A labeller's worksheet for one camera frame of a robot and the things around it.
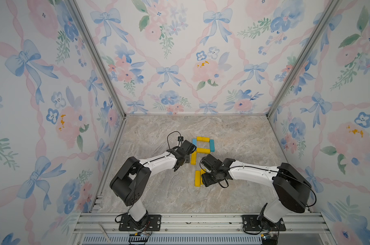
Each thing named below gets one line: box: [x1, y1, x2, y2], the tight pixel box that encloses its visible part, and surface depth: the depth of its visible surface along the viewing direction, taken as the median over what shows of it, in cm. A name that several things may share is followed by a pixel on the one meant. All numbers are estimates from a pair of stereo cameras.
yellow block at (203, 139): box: [196, 136, 211, 143], surface depth 107 cm
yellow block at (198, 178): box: [194, 170, 201, 188], surface depth 87 cm
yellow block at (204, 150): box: [196, 147, 211, 155], surface depth 103 cm
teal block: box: [209, 139, 216, 153], surface depth 105 cm
